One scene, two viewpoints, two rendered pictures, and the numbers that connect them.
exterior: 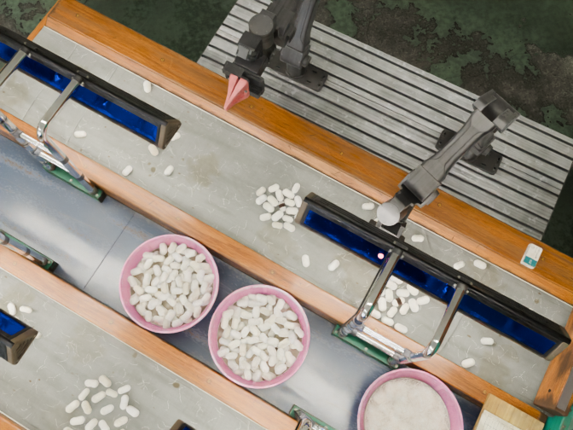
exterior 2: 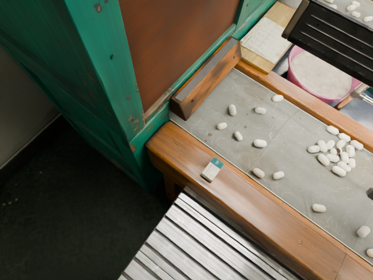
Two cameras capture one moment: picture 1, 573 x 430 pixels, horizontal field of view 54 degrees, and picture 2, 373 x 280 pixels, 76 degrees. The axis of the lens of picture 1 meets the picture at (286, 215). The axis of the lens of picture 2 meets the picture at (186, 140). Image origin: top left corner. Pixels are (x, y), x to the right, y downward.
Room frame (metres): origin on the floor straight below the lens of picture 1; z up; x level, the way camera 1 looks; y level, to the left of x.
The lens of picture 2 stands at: (0.57, -0.74, 1.40)
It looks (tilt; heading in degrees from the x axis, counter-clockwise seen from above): 67 degrees down; 185
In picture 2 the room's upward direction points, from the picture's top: 7 degrees clockwise
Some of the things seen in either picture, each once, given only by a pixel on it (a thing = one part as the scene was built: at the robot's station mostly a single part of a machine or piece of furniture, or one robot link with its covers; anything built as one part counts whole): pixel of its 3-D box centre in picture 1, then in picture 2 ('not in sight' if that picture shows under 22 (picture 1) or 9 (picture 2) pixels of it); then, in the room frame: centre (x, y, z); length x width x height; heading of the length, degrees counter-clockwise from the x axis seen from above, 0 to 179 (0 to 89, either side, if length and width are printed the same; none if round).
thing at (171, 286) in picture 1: (173, 285); not in sight; (0.25, 0.30, 0.72); 0.24 x 0.24 x 0.06
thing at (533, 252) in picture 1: (531, 256); (212, 169); (0.37, -0.67, 0.78); 0.06 x 0.04 x 0.02; 153
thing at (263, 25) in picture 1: (269, 29); not in sight; (0.80, 0.06, 1.11); 0.12 x 0.09 x 0.12; 155
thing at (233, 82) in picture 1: (239, 95); not in sight; (0.65, 0.13, 1.07); 0.09 x 0.07 x 0.07; 155
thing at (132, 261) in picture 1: (171, 285); not in sight; (0.25, 0.30, 0.72); 0.27 x 0.27 x 0.10
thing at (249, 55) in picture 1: (248, 56); not in sight; (0.72, 0.11, 1.13); 0.07 x 0.06 x 0.11; 65
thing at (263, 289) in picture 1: (259, 336); not in sight; (0.12, 0.05, 0.72); 0.27 x 0.27 x 0.10
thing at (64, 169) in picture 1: (66, 130); not in sight; (0.61, 0.60, 0.90); 0.20 x 0.19 x 0.45; 63
